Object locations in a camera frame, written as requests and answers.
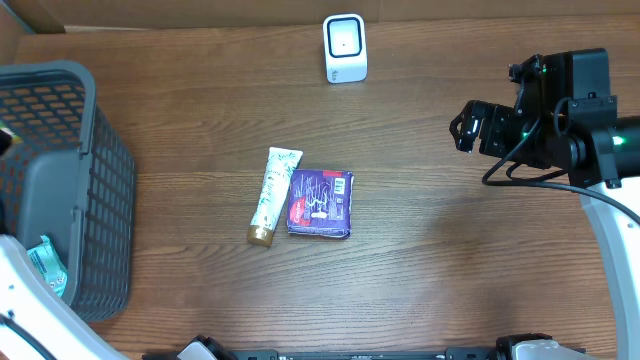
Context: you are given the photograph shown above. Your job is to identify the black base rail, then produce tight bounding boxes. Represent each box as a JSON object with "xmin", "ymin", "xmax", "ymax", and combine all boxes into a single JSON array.
[{"xmin": 142, "ymin": 332, "xmax": 586, "ymax": 360}]

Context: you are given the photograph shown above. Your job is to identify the purple pad package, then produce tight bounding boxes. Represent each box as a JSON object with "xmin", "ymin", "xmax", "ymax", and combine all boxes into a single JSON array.
[{"xmin": 287, "ymin": 169, "xmax": 354, "ymax": 239}]

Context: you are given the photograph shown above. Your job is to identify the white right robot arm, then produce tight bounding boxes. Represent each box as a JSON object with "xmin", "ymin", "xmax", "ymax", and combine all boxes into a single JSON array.
[{"xmin": 449, "ymin": 92, "xmax": 639, "ymax": 359}]

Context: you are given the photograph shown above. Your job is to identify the grey plastic basket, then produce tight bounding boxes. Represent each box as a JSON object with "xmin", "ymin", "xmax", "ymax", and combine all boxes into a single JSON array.
[{"xmin": 1, "ymin": 60, "xmax": 137, "ymax": 322}]

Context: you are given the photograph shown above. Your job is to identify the white barcode scanner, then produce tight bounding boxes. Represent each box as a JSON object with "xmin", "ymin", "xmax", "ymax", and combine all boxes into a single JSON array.
[{"xmin": 322, "ymin": 13, "xmax": 368, "ymax": 84}]

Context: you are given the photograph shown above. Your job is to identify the teal wet wipes pack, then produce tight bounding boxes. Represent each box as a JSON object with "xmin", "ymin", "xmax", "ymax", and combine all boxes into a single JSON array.
[{"xmin": 27, "ymin": 235, "xmax": 68, "ymax": 297}]

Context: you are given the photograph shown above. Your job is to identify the white cream tube gold cap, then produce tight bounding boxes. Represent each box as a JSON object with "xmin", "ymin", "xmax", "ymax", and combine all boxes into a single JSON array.
[{"xmin": 247, "ymin": 147, "xmax": 303, "ymax": 247}]

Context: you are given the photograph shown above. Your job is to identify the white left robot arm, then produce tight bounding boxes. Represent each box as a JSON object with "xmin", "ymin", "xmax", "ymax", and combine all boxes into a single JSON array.
[{"xmin": 1, "ymin": 235, "xmax": 125, "ymax": 359}]

